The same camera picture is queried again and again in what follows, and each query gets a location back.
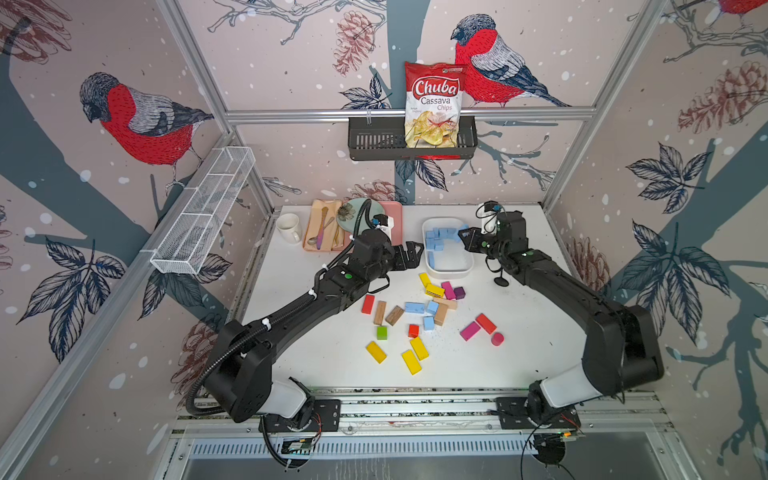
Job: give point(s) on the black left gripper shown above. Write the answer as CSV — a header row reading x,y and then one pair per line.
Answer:
x,y
413,259

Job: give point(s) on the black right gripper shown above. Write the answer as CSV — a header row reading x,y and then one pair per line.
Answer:
x,y
471,239

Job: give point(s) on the blue cube block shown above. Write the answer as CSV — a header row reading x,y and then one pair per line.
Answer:
x,y
449,233
434,240
432,308

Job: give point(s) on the long blue block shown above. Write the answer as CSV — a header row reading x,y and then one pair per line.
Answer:
x,y
417,308

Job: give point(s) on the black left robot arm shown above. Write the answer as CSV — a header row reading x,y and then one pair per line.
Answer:
x,y
238,376

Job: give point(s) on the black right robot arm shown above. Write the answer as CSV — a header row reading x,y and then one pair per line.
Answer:
x,y
621,350

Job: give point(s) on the white rectangular plastic bin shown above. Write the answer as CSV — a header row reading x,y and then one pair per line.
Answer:
x,y
453,262

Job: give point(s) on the yellow striped block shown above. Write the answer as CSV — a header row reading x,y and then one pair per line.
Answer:
x,y
434,291

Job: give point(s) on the pink plastic tray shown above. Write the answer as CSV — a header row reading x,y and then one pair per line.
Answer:
x,y
394,210

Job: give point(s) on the black spoon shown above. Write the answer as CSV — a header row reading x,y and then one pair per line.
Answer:
x,y
499,279

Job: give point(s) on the tan wood block left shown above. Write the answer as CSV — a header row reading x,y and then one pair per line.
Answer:
x,y
380,313

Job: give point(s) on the pale wood block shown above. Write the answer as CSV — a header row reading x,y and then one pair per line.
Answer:
x,y
450,304

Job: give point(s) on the natural wood block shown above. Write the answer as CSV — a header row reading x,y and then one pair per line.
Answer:
x,y
440,315

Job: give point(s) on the red rectangular block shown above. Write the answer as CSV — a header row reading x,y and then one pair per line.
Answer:
x,y
368,304

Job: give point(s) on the brown wood block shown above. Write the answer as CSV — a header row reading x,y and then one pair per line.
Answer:
x,y
394,315

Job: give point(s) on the green floral plate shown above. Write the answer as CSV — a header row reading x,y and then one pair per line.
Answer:
x,y
359,214

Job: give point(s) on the green cube block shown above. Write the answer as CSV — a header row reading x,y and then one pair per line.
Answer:
x,y
381,332

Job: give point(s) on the red block right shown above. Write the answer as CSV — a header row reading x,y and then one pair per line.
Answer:
x,y
486,324

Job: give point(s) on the magenta rectangular block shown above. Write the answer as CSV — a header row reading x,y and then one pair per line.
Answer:
x,y
470,330

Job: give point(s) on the yellow block front right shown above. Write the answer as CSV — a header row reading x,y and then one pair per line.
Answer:
x,y
419,348

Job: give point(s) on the pink cylinder block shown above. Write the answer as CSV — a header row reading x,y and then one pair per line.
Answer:
x,y
497,339

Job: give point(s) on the yellow block front left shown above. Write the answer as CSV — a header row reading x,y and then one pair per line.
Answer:
x,y
376,352

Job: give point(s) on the yellow block front middle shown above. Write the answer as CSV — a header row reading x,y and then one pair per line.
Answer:
x,y
412,362

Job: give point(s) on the white ceramic mug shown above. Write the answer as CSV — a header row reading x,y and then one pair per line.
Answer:
x,y
288,226

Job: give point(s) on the Chuba cassava chips bag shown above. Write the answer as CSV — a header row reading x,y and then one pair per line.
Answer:
x,y
433,104

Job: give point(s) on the purple handled spoon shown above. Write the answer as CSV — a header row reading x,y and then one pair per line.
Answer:
x,y
326,220

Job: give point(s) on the aluminium mounting rail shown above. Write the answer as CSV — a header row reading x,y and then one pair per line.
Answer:
x,y
416,411

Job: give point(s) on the white wire wall shelf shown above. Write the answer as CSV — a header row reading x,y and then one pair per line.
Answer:
x,y
194,232

